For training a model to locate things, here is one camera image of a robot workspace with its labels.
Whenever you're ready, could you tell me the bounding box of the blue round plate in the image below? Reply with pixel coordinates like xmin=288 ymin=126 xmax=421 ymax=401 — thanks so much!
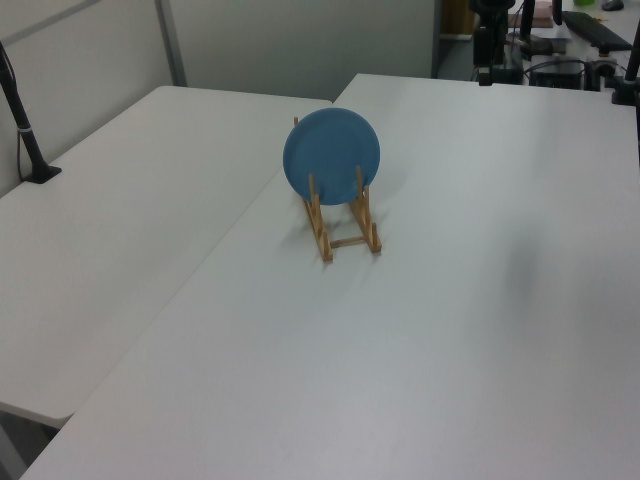
xmin=282 ymin=108 xmax=384 ymax=207

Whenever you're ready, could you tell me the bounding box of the wooden plate rack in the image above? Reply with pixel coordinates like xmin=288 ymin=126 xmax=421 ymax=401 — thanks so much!
xmin=292 ymin=115 xmax=384 ymax=263

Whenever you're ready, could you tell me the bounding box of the brown wooden cabinet panel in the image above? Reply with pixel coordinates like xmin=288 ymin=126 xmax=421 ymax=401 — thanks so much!
xmin=438 ymin=0 xmax=476 ymax=37

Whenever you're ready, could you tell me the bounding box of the black electronics box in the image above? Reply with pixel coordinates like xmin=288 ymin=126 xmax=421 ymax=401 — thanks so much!
xmin=529 ymin=59 xmax=587 ymax=90

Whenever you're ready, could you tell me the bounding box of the thin black monitor pole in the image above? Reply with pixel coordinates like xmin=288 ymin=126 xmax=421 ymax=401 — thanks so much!
xmin=519 ymin=0 xmax=537 ymax=41

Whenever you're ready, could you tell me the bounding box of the pink cardboard box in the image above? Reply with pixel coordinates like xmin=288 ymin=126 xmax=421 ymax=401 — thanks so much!
xmin=531 ymin=0 xmax=557 ymax=27

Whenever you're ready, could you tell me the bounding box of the dark device with knob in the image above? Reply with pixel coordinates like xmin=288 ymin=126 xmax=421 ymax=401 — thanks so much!
xmin=584 ymin=56 xmax=619 ymax=92

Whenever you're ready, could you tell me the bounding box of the black computer keyboard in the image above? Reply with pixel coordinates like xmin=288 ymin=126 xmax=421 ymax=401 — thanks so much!
xmin=562 ymin=9 xmax=634 ymax=52

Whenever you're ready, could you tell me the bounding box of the black stand pole with clamp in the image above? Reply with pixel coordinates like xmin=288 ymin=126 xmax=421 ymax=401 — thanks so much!
xmin=610 ymin=0 xmax=640 ymax=106

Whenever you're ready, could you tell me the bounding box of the black camera stand with clamp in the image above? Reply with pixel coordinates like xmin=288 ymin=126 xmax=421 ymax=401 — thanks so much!
xmin=0 ymin=39 xmax=64 ymax=186

